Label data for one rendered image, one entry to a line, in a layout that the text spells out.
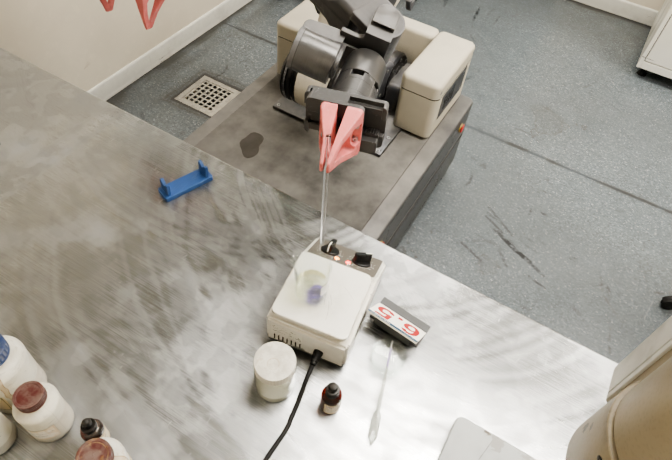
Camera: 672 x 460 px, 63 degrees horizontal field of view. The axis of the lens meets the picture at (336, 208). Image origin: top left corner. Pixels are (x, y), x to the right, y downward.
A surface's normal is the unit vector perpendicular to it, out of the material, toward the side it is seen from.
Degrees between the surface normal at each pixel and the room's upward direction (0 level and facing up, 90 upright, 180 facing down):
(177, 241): 0
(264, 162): 0
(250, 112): 0
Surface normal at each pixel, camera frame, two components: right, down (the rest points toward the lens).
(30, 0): 0.86, 0.43
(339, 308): 0.07, -0.64
